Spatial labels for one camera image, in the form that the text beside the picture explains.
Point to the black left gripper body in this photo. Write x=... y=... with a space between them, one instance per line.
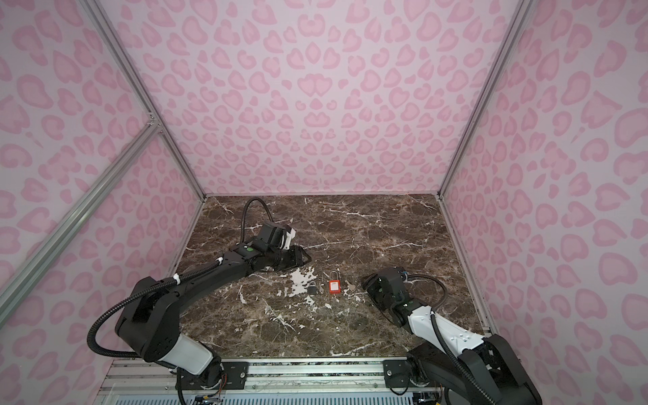
x=288 y=259

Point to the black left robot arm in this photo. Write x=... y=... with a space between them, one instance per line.
x=150 y=323

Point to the right corner aluminium post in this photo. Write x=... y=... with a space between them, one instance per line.
x=523 y=13

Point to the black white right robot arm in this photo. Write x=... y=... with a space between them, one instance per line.
x=479 y=369

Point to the left corner aluminium post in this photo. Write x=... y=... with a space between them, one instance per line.
x=106 y=30

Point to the corner aluminium post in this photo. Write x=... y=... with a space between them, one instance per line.
x=523 y=13
x=106 y=30

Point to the diagonal aluminium frame bar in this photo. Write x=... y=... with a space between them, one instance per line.
x=33 y=270

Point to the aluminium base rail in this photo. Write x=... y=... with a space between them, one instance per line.
x=330 y=380

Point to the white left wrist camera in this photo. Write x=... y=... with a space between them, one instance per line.
x=288 y=236

